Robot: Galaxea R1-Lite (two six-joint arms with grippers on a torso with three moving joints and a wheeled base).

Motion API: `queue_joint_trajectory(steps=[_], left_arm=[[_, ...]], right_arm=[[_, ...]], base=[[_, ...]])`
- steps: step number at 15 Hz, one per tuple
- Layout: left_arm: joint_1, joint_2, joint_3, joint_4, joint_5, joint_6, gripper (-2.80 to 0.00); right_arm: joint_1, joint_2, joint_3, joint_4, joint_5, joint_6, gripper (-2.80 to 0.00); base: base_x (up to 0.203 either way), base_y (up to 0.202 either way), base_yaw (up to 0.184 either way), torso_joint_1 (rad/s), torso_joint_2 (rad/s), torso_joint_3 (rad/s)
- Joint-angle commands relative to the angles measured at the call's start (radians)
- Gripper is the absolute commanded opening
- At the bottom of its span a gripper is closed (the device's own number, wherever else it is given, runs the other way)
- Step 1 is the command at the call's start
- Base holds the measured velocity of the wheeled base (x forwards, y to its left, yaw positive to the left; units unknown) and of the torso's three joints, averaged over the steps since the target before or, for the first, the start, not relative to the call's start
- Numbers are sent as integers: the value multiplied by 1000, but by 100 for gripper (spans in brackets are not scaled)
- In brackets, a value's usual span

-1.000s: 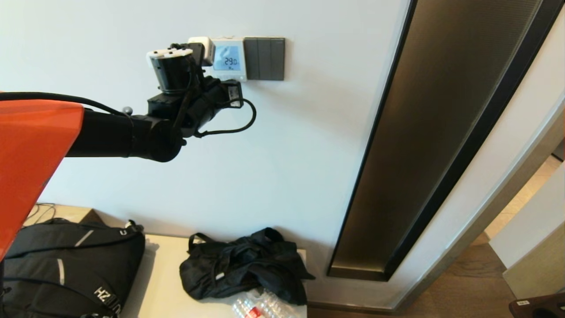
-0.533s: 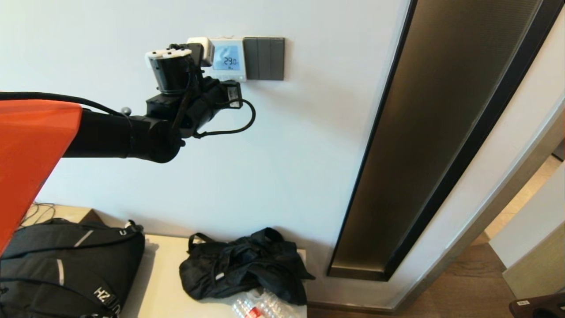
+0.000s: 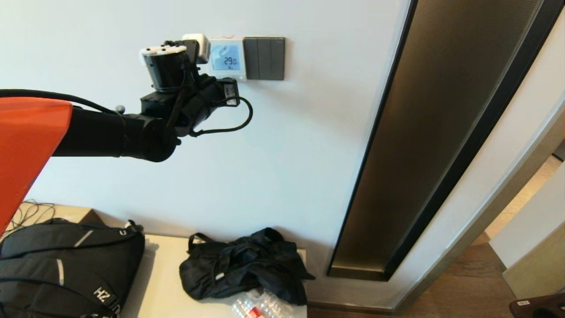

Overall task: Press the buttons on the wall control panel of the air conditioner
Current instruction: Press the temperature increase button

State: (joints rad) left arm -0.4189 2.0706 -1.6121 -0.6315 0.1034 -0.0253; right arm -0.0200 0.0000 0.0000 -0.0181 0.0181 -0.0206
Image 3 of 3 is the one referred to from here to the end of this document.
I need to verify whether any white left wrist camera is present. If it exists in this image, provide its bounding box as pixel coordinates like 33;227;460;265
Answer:
182;34;211;64

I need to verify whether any white wall thermostat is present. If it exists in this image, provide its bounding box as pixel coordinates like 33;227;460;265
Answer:
207;38;247;82

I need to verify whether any dark grey wall switch panel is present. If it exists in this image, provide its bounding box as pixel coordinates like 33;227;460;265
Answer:
244;37;286;81

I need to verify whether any black crumpled cloth bag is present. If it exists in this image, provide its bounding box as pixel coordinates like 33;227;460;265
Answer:
179;228;316;306

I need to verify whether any dark brown wooden table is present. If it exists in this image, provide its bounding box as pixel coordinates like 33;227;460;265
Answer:
509;293;565;318

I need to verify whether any light wooden desk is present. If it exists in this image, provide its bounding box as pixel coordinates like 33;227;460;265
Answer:
13;199;106;241

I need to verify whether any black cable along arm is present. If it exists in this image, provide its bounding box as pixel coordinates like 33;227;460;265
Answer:
0;89;122;116

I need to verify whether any clear water bottle without label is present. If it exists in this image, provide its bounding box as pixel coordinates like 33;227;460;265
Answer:
254;289;294;318

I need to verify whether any grey door frame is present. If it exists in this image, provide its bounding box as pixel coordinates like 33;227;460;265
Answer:
388;91;565;315

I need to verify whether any white door with wood base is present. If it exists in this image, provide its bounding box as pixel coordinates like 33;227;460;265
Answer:
489;161;565;300

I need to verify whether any black backpack with grey stripes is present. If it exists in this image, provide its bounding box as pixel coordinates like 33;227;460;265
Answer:
0;219;146;318

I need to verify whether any clear water bottle red label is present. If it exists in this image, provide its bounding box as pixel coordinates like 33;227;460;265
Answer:
233;299;265;318

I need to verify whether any thin black cable bundle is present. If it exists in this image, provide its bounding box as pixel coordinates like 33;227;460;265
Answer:
9;201;56;230

